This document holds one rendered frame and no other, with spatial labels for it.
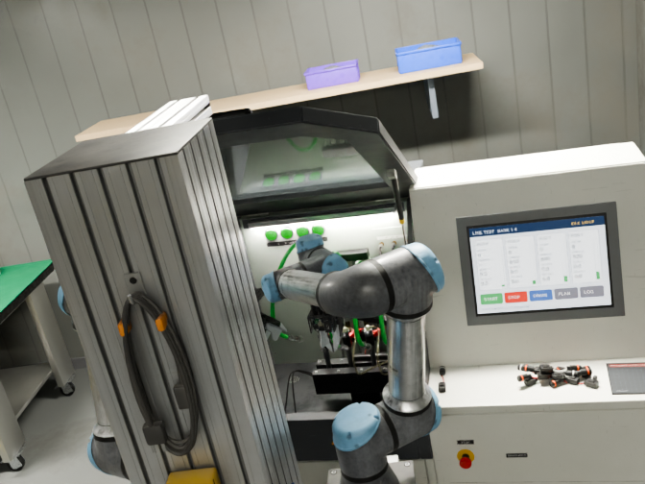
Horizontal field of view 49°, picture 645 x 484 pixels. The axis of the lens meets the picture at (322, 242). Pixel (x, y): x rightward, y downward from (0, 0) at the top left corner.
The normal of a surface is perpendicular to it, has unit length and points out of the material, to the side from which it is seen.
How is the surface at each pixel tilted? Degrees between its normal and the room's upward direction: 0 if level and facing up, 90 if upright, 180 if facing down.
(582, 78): 90
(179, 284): 90
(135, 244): 90
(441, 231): 76
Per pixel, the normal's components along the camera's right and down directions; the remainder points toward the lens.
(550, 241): -0.25, 0.16
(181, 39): -0.07, 0.37
